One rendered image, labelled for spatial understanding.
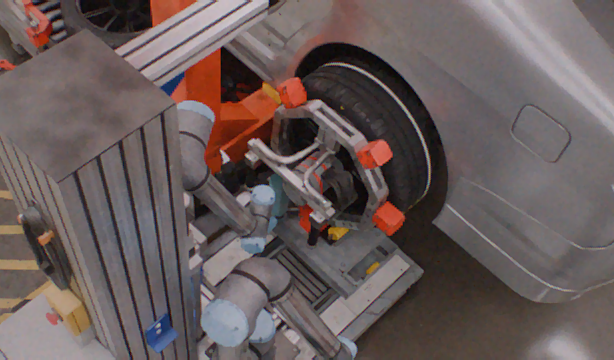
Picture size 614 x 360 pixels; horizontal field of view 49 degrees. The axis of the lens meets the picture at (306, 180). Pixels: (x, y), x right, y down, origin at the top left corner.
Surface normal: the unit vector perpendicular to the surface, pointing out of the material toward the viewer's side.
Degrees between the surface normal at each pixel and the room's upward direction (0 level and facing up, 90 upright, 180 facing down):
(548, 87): 75
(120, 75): 0
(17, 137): 0
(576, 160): 90
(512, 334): 0
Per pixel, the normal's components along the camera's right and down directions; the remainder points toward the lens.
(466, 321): 0.11, -0.57
